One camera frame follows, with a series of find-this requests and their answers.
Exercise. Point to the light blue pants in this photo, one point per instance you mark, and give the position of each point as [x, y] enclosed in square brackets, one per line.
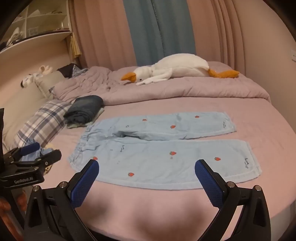
[161, 162]

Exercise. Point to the dark cloth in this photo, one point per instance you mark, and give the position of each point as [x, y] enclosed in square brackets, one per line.
[66, 70]

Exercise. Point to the plaid pillow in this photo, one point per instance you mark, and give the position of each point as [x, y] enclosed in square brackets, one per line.
[41, 122]

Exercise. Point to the tan cloth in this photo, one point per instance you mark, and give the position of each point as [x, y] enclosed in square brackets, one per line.
[49, 145]

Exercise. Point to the white goose plush toy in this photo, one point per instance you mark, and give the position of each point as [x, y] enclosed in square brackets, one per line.
[180, 64]

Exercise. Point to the crumpled light blue cloth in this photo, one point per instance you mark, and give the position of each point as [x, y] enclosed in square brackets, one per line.
[27, 158]

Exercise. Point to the folded dark jeans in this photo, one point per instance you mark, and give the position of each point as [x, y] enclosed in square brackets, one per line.
[83, 106]

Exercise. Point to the person's left hand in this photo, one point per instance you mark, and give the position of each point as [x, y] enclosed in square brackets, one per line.
[4, 210]

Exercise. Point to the pink duvet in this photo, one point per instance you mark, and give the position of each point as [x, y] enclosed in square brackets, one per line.
[185, 90]

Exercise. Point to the yellow hanging cloth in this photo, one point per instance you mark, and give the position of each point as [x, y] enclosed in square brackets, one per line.
[75, 48]

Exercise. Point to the cream padded headboard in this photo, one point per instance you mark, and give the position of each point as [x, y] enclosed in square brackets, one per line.
[20, 109]

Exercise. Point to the grey pillow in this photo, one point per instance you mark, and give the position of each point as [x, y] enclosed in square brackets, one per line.
[48, 83]

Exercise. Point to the blue plaid cloth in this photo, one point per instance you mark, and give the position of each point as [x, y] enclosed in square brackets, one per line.
[79, 71]

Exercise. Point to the blue curtain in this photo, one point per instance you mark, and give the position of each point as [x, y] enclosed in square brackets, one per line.
[159, 30]

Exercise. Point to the pink curtain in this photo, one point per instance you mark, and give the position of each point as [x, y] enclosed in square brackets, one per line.
[215, 30]
[101, 34]

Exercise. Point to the white wall outlet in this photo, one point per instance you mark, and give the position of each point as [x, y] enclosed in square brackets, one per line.
[293, 55]

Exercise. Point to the white shelf unit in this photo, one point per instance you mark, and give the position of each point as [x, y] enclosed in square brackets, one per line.
[34, 23]

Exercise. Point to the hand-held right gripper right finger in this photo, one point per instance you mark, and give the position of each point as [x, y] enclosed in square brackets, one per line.
[208, 185]

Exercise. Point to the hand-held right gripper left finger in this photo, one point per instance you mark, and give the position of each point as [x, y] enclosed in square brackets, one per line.
[84, 185]

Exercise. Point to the small white stuffed toy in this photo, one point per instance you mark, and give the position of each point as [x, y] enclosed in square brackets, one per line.
[30, 78]

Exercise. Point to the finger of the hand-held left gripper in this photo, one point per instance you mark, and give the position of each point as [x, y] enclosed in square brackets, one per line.
[30, 148]
[50, 157]

